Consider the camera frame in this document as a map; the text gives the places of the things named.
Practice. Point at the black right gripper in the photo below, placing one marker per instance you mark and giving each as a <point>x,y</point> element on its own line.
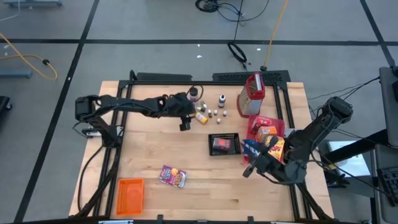
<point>264,164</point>

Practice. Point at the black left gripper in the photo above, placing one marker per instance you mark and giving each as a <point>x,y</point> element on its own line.
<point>182,105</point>

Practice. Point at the blue cereal box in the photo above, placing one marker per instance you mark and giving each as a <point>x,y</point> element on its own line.
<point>251,148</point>

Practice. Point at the purple label spice bottle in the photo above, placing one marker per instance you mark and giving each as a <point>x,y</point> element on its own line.
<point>193,92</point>

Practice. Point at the yellow cereal box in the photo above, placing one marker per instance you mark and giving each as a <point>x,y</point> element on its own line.
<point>278,150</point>

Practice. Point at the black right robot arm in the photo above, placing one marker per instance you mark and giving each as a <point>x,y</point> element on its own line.
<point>314,130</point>

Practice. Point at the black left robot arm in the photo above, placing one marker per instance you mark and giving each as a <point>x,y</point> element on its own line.
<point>133,104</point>

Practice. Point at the small dark dropper bottle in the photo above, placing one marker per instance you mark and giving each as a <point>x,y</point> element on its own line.
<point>203,109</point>

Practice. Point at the black plastic basket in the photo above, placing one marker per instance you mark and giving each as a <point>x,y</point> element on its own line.
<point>235,146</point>

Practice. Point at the pink plastic tray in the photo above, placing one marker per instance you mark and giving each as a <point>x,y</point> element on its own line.
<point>280,123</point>

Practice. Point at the purple raisin bran box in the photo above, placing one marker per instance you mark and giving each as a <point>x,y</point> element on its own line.
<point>173,176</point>

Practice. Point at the black perforated panel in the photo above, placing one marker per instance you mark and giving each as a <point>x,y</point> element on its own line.
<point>251,76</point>

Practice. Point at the white floor plate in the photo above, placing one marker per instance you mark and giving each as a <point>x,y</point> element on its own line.
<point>345,163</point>

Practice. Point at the black stand beam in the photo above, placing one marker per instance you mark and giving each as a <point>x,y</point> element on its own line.
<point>354,151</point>

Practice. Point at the orange plastic basket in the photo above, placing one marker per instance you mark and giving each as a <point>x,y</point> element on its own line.
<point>130,196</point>

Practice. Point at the black keyboard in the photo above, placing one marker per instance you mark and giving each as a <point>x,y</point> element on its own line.
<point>388,183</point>

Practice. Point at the grey chair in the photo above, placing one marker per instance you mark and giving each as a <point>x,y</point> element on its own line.
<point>390,93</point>

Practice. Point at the grey flat floor base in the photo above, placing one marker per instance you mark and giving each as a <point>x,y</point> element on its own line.
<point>15,73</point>

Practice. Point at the black caster foot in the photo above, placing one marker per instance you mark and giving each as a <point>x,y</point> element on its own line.
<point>3,104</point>

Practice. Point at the grey cart base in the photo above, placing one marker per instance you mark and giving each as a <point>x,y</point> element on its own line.
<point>32,3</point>

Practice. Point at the black metal table frame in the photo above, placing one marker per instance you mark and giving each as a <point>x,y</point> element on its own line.
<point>202,83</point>

